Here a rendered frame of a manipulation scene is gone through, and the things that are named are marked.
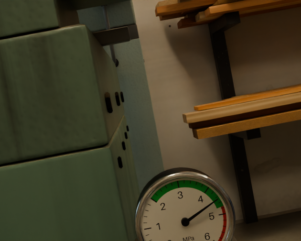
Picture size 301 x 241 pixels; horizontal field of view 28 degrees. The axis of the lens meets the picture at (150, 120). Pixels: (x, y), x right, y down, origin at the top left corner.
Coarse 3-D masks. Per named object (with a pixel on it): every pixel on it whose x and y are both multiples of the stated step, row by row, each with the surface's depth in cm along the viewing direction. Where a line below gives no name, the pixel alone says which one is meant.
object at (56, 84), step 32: (64, 32) 43; (0, 64) 43; (32, 64) 43; (64, 64) 43; (96, 64) 44; (0, 96) 43; (32, 96) 43; (64, 96) 43; (96, 96) 43; (0, 128) 43; (32, 128) 43; (64, 128) 43; (96, 128) 43; (0, 160) 43
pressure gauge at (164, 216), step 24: (144, 192) 37; (168, 192) 37; (192, 192) 37; (216, 192) 37; (144, 216) 37; (168, 216) 37; (216, 216) 37; (144, 240) 37; (168, 240) 37; (192, 240) 37; (216, 240) 37
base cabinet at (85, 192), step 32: (128, 128) 94; (32, 160) 43; (64, 160) 43; (96, 160) 43; (128, 160) 74; (0, 192) 43; (32, 192) 43; (64, 192) 43; (96, 192) 43; (128, 192) 57; (0, 224) 43; (32, 224) 43; (64, 224) 43; (96, 224) 43; (128, 224) 47
